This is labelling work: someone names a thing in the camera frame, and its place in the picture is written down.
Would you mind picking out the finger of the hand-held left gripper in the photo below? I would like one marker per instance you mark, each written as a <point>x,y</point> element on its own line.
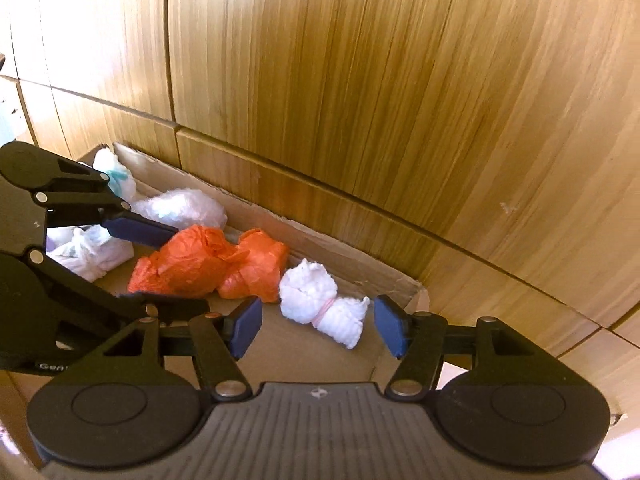
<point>140,230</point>
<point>150,306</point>

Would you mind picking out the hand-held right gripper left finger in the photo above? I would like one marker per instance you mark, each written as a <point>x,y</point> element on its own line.
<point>245,327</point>

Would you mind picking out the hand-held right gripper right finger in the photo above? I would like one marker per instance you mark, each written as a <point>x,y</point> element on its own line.
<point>392,325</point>

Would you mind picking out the white bundle teal marks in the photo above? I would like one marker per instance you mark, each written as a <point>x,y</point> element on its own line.
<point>120,185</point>

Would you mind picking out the white plastic bag bundle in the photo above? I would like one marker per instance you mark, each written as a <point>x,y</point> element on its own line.
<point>185,210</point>

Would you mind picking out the cardboard box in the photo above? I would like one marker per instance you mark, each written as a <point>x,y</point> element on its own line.
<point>295,340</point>

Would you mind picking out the orange plastic bag bundle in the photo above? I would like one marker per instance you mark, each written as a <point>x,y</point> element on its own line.
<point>195,265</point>

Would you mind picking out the white foam bundle pink band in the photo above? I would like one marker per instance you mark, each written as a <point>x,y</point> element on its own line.
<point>310,295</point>

